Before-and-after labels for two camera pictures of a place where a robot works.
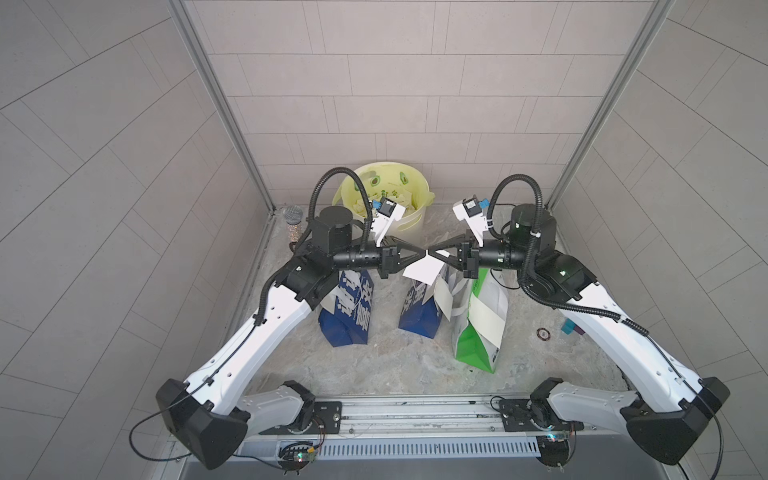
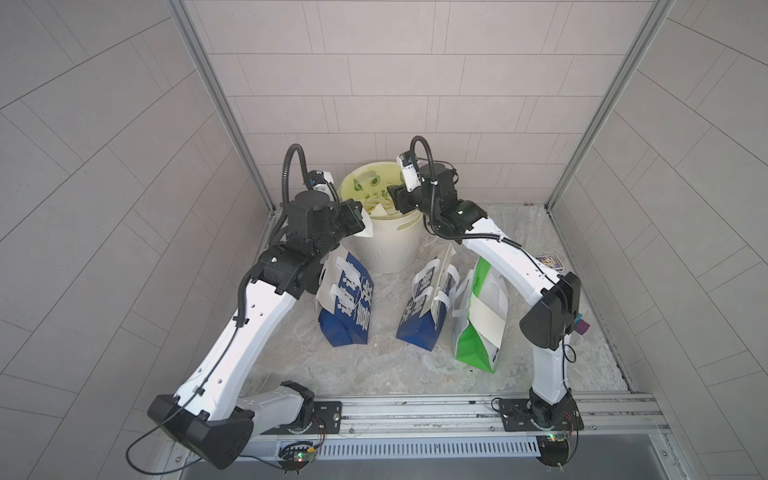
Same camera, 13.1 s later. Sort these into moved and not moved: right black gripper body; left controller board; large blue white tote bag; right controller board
Moved: right black gripper body
Not moved: left controller board; right controller board; large blue white tote bag
